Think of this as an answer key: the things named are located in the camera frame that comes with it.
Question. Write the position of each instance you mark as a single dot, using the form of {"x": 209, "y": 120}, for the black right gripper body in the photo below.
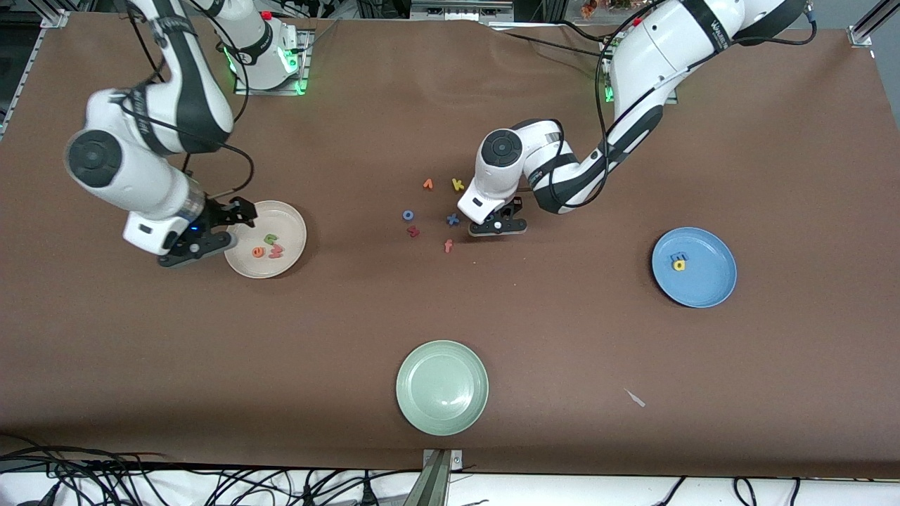
{"x": 219, "y": 214}

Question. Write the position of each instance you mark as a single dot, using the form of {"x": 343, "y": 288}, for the pink foam letter w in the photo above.
{"x": 275, "y": 251}

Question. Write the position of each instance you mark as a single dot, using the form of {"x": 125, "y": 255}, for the blue foam letter m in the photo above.
{"x": 678, "y": 256}

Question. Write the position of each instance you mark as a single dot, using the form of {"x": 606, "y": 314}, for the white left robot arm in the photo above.
{"x": 668, "y": 49}

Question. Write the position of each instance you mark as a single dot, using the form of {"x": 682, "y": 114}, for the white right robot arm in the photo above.
{"x": 126, "y": 169}

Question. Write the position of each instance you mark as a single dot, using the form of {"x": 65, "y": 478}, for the beige brown plate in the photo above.
{"x": 285, "y": 221}

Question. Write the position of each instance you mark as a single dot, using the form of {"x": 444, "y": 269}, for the green plate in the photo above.
{"x": 441, "y": 388}

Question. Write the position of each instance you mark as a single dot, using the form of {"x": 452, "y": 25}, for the blue plate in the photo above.
{"x": 706, "y": 277}

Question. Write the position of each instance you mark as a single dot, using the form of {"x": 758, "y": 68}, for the orange dried plant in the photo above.
{"x": 589, "y": 8}

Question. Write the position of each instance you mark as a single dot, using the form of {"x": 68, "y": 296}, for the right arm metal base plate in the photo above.
{"x": 304, "y": 63}

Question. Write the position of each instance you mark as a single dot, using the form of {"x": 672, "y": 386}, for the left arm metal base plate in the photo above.
{"x": 671, "y": 97}

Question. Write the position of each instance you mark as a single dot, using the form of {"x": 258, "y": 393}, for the silver aluminium frame rail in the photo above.
{"x": 460, "y": 10}

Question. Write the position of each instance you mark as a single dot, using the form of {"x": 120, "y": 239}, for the aluminium frame post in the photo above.
{"x": 861, "y": 34}
{"x": 55, "y": 17}

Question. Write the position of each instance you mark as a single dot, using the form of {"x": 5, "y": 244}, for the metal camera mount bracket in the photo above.
{"x": 436, "y": 485}

